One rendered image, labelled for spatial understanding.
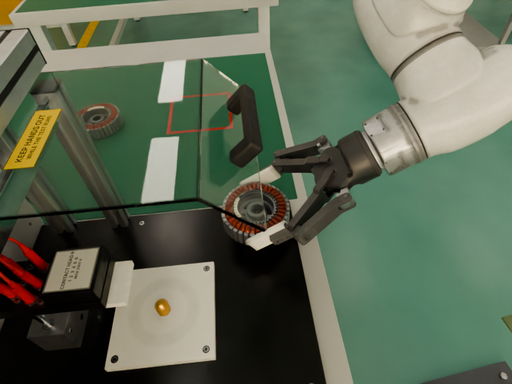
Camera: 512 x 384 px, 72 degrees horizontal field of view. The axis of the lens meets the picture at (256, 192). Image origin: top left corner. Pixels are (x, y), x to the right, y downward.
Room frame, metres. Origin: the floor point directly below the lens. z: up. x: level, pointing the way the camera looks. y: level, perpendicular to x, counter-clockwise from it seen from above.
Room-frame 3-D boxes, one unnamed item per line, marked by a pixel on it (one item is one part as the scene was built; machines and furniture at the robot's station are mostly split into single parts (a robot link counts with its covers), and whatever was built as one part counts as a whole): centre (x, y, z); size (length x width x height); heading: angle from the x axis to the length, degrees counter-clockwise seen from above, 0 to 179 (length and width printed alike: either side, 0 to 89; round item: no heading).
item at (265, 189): (0.36, 0.00, 0.83); 0.11 x 0.11 x 0.04
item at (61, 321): (0.22, 0.29, 0.80); 0.08 x 0.05 x 0.06; 2
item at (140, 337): (0.22, 0.15, 0.78); 0.15 x 0.15 x 0.01; 2
